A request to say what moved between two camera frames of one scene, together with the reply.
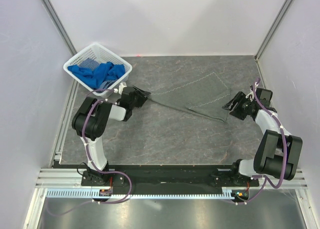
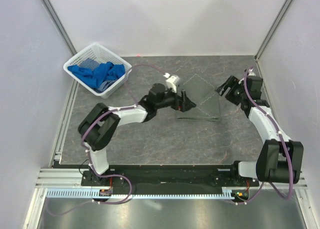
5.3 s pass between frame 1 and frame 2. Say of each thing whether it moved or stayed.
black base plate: stayed
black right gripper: moved
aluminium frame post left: stayed
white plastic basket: stayed
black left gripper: moved
